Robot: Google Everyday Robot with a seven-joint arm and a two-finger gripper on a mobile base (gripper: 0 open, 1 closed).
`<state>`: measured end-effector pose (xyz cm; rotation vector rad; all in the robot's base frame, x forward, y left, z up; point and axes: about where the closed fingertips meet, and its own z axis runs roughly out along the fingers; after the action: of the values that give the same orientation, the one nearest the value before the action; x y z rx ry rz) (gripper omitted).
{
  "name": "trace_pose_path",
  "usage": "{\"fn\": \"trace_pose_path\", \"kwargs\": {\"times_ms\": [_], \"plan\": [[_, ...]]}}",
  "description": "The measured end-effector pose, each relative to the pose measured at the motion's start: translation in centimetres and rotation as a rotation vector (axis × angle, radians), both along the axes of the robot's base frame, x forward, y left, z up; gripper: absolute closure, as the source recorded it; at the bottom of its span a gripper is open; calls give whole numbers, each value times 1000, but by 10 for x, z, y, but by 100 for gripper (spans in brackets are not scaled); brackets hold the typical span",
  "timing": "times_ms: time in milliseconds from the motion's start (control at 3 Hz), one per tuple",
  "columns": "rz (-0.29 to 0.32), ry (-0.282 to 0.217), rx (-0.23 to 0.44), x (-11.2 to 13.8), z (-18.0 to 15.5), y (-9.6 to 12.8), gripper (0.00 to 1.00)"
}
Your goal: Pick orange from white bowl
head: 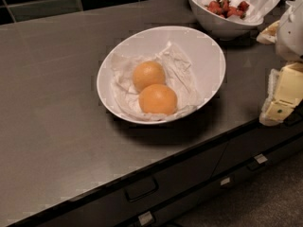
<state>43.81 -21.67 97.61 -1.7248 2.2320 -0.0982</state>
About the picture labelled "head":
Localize lower dark drawer front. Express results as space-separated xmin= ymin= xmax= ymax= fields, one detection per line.
xmin=117 ymin=134 xmax=303 ymax=227

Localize large white bowl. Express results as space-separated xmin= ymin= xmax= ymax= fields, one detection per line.
xmin=97 ymin=26 xmax=226 ymax=125

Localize right dark drawer front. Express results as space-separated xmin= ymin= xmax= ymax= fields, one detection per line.
xmin=213 ymin=113 xmax=303 ymax=176

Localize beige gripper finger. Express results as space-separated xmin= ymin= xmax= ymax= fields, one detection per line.
xmin=257 ymin=20 xmax=279 ymax=44
xmin=259 ymin=61 xmax=303 ymax=127

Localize white bowl with strawberries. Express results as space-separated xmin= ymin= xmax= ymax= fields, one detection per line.
xmin=188 ymin=0 xmax=263 ymax=41

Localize dark drawer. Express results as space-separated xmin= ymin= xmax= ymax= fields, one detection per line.
xmin=38 ymin=143 xmax=226 ymax=227
xmin=117 ymin=134 xmax=303 ymax=227
xmin=213 ymin=113 xmax=303 ymax=176

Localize red strawberries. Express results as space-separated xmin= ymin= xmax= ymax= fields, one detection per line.
xmin=205 ymin=0 xmax=250 ymax=19

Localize orange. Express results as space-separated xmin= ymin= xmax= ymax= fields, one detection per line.
xmin=138 ymin=84 xmax=177 ymax=115
xmin=132 ymin=61 xmax=166 ymax=92

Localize white paper in large bowl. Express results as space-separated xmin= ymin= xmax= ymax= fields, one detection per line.
xmin=110 ymin=42 xmax=202 ymax=122

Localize left dark drawer front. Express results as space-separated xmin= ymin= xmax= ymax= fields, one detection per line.
xmin=38 ymin=143 xmax=226 ymax=227

